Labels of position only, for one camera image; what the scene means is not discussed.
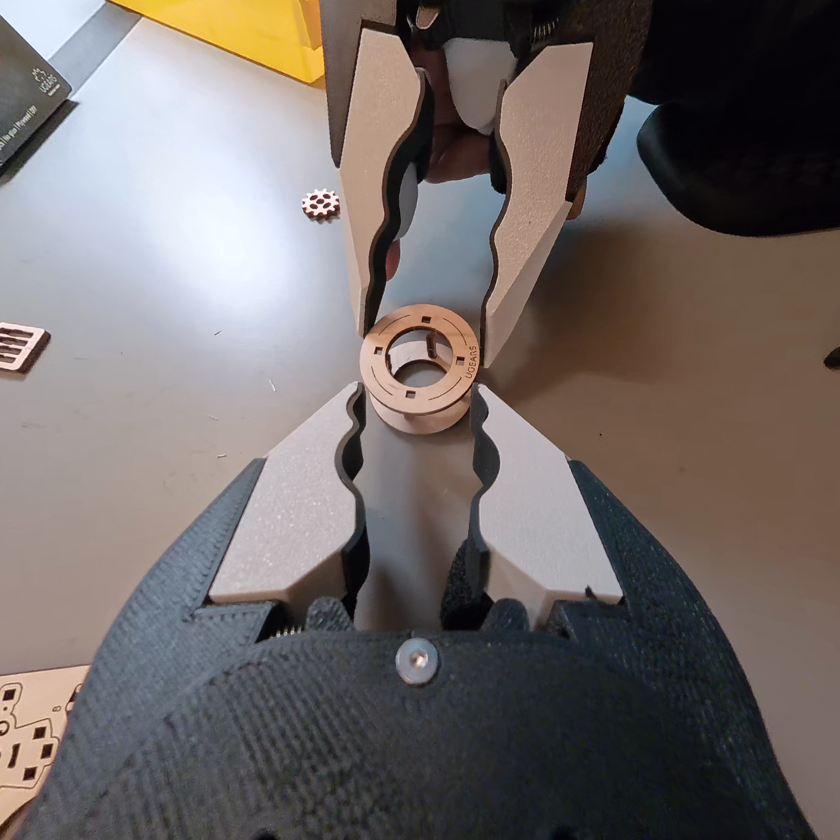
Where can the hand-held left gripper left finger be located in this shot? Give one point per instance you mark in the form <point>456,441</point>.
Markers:
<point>289,525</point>

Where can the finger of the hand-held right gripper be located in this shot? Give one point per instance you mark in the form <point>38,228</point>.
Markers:
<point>374,131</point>
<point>544,131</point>

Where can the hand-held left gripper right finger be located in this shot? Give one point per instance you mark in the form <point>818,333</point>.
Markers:
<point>544,525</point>

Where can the small wooden peg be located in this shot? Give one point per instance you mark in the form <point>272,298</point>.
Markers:
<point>431,344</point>

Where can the grey desk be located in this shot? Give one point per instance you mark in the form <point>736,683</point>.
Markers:
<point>656,394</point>

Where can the small wooden gear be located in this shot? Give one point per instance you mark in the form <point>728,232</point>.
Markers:
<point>307,205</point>

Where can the yellow plastic bin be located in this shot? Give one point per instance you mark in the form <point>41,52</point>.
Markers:
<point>229,26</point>

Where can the wooden puzzle part sheet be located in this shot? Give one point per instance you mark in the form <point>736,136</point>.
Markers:
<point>39,682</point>

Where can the dark puzzle box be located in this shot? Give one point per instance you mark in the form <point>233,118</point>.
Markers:
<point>33,79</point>

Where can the small slotted wooden frame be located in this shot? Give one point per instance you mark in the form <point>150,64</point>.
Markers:
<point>43,336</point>

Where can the dark grey chair bracket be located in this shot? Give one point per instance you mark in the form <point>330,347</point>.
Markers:
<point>833,359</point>

